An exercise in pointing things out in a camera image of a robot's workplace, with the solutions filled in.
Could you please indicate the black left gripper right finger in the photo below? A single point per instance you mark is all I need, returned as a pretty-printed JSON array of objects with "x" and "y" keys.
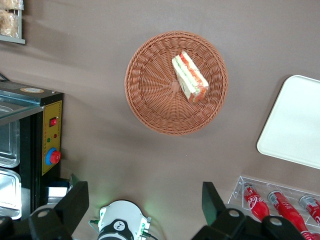
[{"x": 212, "y": 205}]

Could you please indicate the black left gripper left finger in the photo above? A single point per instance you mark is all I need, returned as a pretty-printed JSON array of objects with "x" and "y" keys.
[{"x": 72, "y": 200}]

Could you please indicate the triangle sandwich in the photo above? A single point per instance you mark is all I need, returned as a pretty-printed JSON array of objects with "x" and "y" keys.
[{"x": 190, "y": 75}]

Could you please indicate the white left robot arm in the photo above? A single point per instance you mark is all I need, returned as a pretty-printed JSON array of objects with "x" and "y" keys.
[{"x": 120, "y": 212}]

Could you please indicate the beige plastic tray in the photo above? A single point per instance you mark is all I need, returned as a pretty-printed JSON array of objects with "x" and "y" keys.
[{"x": 292, "y": 125}]

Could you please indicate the brown round wicker basket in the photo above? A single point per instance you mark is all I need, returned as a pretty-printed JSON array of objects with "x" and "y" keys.
[{"x": 155, "y": 105}]

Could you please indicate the white snack tray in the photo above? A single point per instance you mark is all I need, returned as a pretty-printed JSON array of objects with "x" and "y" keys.
[{"x": 12, "y": 40}]

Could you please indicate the clear acrylic bottle rack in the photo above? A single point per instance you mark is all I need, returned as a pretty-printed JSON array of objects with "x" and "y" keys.
[{"x": 236, "y": 192}]

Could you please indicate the red cola bottle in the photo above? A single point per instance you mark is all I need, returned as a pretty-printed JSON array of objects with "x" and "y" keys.
[
  {"x": 255, "y": 202},
  {"x": 287, "y": 210},
  {"x": 312, "y": 207}
]

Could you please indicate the steel food pan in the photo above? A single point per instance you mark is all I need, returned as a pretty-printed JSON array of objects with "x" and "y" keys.
[
  {"x": 10, "y": 190},
  {"x": 10, "y": 150}
]

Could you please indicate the black food warmer cabinet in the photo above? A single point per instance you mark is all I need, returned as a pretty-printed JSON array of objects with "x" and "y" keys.
[{"x": 51, "y": 140}]

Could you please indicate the clear bag of snacks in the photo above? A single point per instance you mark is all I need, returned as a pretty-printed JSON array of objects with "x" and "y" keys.
[
  {"x": 7, "y": 23},
  {"x": 10, "y": 3}
]

